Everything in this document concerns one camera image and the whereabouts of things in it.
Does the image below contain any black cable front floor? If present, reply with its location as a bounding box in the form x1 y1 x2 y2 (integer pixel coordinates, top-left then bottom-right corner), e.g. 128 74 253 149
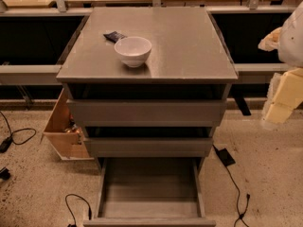
64 193 93 227

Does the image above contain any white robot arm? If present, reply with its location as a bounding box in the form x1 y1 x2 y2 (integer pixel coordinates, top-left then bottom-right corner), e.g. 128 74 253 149
258 2 303 129

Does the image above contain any black object left edge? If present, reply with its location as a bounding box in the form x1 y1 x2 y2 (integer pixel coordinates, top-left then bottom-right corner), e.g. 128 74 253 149
0 167 10 181

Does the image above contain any dark blue snack packet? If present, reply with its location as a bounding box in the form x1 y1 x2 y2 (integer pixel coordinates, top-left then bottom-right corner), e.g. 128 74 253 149
104 31 125 44

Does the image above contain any white ceramic bowl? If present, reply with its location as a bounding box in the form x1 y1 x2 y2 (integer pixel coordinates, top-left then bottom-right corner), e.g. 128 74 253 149
114 36 152 67

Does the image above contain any black cable floor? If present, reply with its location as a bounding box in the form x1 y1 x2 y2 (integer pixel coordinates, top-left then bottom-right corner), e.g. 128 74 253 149
64 193 93 227
224 166 252 227
0 111 38 146

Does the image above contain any grey bottom drawer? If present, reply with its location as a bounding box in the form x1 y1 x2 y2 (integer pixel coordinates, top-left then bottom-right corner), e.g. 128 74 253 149
83 158 216 227

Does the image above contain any grey metal rail frame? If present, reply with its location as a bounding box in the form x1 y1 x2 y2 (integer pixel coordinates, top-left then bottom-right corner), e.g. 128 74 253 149
1 8 288 103

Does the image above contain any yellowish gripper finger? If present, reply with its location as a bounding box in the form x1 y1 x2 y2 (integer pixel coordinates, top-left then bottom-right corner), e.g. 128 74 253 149
261 68 303 125
258 27 281 51

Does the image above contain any grey middle drawer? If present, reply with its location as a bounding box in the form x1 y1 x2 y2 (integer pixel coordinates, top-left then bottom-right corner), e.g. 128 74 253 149
84 138 213 157

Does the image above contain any black cable right floor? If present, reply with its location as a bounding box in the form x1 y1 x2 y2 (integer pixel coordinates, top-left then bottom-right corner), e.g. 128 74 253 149
224 166 252 227

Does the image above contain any grey top drawer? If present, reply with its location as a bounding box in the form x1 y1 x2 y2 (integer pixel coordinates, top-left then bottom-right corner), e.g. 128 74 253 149
67 99 226 127

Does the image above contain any black cable left floor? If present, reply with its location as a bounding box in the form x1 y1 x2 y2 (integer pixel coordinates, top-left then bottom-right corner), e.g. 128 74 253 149
0 111 38 146

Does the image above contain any grey drawer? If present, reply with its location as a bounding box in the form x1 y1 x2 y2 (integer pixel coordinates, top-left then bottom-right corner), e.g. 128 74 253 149
84 138 213 157
67 99 226 127
83 158 216 227

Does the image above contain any grey drawer cabinet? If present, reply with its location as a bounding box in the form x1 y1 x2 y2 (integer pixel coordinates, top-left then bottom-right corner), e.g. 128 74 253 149
57 8 238 165

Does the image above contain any black power adapter right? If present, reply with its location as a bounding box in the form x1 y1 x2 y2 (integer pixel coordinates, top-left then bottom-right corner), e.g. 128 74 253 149
216 148 235 166

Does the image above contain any wooden box on floor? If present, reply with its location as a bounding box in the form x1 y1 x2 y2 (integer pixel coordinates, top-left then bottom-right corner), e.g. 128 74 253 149
44 91 91 160

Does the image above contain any black adapter left floor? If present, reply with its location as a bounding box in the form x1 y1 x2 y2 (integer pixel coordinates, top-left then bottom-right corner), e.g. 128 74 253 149
0 136 12 153

